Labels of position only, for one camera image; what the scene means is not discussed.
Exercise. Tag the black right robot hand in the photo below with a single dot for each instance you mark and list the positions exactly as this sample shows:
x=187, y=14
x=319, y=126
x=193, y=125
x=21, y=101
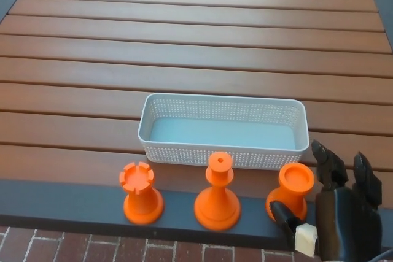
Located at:
x=347, y=222

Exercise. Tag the orange stout smooth-topped chess piece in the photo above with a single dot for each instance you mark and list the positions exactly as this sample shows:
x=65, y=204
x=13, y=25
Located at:
x=291, y=188

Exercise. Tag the orange tall slender chess piece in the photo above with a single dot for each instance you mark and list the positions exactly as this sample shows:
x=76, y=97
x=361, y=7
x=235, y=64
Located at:
x=216, y=203

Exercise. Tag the white perforated plastic basket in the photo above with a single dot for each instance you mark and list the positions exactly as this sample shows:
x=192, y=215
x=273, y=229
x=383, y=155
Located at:
x=221, y=134

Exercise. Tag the orange notched rook chess piece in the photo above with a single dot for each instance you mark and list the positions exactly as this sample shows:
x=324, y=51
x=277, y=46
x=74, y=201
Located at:
x=142, y=200

